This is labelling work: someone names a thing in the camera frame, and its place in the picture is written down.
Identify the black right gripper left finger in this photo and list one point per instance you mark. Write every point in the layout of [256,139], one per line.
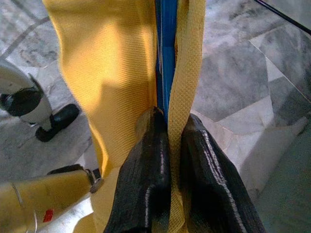
[143,182]

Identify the silver robot leg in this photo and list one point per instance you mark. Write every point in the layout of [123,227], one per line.
[36,194]

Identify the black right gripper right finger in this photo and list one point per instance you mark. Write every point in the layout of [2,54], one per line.
[213,189]

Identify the blue plastic hanger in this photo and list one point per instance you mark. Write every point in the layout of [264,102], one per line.
[167,48]

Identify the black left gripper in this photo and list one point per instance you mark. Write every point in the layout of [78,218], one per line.
[58,121]

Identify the black metal drying rack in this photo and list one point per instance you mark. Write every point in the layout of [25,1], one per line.
[279,13]

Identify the yellow shirt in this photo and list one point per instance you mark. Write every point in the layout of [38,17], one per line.
[102,60]

